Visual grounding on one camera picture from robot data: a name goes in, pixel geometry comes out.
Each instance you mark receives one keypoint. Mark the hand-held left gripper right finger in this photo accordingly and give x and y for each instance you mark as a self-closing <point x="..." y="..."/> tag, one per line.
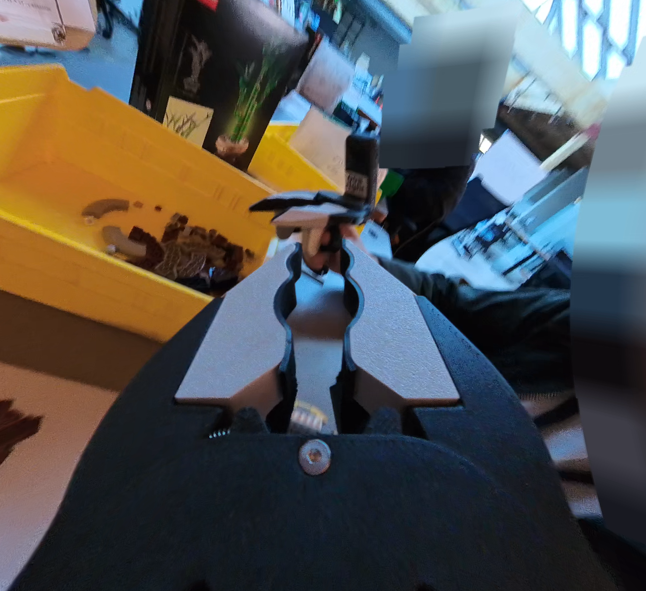
<point x="398" y="344"/>

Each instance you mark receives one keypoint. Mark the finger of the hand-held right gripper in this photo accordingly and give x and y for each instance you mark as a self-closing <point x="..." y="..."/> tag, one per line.
<point x="303" y="201"/>
<point x="303" y="217"/>

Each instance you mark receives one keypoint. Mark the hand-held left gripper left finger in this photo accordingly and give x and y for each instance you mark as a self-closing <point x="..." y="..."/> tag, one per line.
<point x="237" y="344"/>

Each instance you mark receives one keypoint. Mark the pile of toy bricks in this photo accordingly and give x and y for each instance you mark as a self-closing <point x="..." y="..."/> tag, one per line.
<point x="192" y="258"/>

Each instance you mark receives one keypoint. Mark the round toy pot build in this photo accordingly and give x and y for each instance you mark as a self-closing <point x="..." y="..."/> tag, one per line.
<point x="308" y="417"/>

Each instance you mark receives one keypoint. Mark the yellow plastic bin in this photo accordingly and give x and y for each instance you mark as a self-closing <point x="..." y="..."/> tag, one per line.
<point x="282" y="167"/>
<point x="101" y="147"/>

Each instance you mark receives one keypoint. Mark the person's right forearm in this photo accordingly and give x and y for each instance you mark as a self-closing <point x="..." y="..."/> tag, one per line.
<point x="479" y="318"/>

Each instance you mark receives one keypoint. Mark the grey desk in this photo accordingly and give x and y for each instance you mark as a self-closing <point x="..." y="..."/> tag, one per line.
<point x="315" y="374"/>

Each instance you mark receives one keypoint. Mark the person's right hand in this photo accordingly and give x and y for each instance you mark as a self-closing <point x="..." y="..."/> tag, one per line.
<point x="356" y="243"/>

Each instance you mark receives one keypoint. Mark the brown paper bag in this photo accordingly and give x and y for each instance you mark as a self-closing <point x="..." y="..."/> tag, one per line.
<point x="318" y="147"/>

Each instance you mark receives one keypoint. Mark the whiteboard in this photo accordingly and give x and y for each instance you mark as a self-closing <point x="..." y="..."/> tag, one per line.
<point x="509" y="167"/>

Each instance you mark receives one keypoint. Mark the grey curved toy brick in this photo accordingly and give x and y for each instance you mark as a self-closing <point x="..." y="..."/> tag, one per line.
<point x="123" y="243"/>
<point x="103" y="207"/>

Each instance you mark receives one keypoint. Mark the black bamboo toy box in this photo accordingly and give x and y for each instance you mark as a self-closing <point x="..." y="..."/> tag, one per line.
<point x="202" y="71"/>

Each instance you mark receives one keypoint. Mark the person's torso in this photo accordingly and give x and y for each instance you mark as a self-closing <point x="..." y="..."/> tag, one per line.
<point x="560" y="449"/>

